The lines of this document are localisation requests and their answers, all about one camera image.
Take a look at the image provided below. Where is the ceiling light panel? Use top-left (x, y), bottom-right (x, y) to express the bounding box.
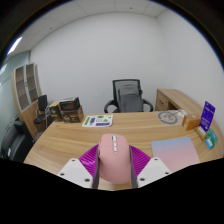
top-left (6, 36), bottom-right (24, 57)

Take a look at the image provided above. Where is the blue packet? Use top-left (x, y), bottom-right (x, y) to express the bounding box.
top-left (204, 136), bottom-right (215, 150)

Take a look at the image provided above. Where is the white printed sheet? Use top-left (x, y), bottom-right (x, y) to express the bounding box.
top-left (81, 113), bottom-right (114, 128)

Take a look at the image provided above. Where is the grey backpack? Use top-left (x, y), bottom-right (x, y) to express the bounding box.
top-left (117, 83), bottom-right (144, 113)

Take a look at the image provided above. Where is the small brown carton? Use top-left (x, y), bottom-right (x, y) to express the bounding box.
top-left (48, 101), bottom-right (63, 123)

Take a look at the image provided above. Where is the wooden cabinet shelf unit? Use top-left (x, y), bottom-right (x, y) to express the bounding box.
top-left (11, 62), bottom-right (43, 139)

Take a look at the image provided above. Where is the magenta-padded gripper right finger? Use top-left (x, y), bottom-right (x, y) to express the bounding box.
top-left (128, 144), bottom-right (173, 189)

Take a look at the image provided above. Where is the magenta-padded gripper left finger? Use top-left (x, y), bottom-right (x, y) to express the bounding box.
top-left (57, 143), bottom-right (101, 190)

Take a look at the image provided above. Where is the brown cardboard box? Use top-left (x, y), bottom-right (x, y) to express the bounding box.
top-left (181, 113), bottom-right (202, 131)

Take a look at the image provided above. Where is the black mesh office chair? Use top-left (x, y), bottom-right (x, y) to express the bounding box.
top-left (103, 78), bottom-right (155, 114)

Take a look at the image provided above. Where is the green packet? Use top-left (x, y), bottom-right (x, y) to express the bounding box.
top-left (205, 128), bottom-right (220, 148)

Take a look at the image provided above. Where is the black printed box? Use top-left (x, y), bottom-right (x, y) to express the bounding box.
top-left (59, 96), bottom-right (81, 112)

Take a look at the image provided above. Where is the tan long box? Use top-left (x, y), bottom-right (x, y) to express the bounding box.
top-left (195, 125), bottom-right (208, 141)

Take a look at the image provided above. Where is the pink computer mouse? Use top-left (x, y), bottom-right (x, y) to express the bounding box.
top-left (97, 133), bottom-right (132, 185)

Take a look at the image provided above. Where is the pink and blue mouse pad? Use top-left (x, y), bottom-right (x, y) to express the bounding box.
top-left (150, 136), bottom-right (201, 173)

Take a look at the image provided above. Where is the purple standing pouch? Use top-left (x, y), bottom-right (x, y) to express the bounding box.
top-left (199, 100), bottom-right (216, 133)

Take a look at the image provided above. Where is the small black chair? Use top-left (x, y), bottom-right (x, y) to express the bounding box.
top-left (33, 94), bottom-right (54, 127)

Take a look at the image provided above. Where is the large brown printed carton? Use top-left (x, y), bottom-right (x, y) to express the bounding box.
top-left (60, 105), bottom-right (85, 124)

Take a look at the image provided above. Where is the black leather armchair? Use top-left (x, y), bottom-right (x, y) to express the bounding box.
top-left (0, 120), bottom-right (34, 163)

